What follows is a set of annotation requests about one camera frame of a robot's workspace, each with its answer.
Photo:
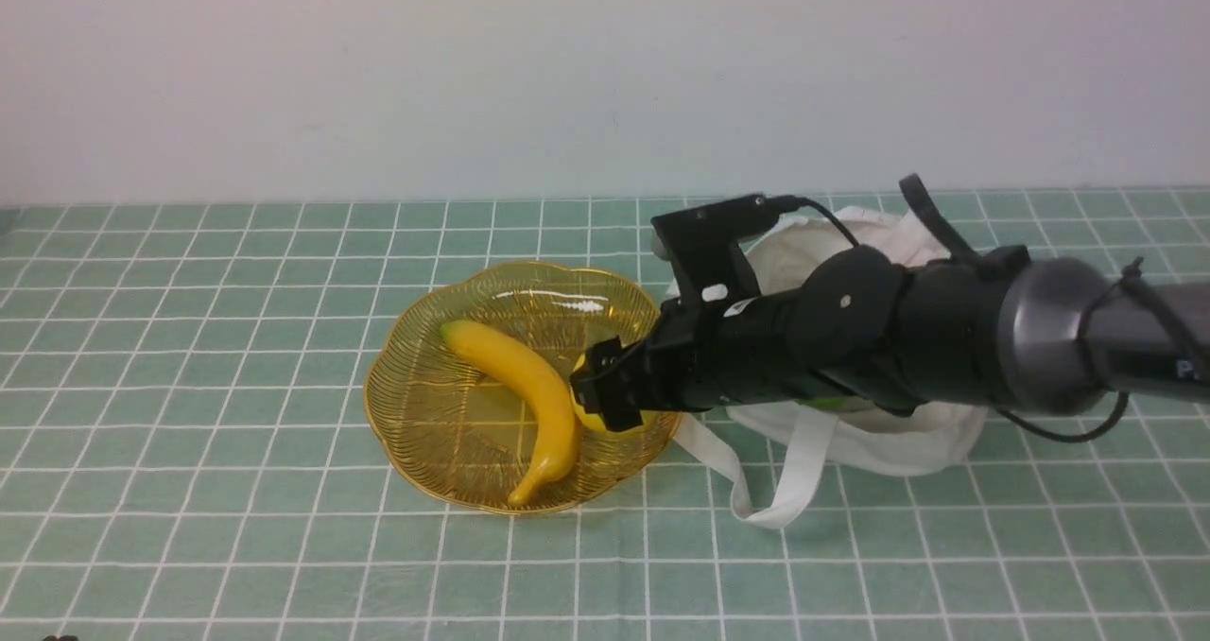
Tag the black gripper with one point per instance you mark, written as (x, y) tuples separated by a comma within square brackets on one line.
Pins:
[(760, 350)]

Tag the yellow lemon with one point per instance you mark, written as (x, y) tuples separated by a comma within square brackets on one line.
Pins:
[(593, 422)]

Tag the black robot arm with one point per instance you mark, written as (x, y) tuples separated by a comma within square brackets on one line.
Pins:
[(1002, 331)]

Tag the amber plastic fruit plate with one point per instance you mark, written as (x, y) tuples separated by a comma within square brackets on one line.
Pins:
[(460, 436)]

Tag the white cloth bag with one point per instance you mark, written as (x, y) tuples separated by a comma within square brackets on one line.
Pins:
[(854, 434)]

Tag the yellow banana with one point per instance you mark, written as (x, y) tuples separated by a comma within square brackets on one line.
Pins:
[(525, 373)]

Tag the green apple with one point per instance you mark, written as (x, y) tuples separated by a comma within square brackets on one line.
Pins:
[(834, 404)]

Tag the green checkered tablecloth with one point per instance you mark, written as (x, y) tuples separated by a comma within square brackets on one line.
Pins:
[(185, 456)]

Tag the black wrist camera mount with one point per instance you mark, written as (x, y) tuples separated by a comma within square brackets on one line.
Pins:
[(703, 246)]

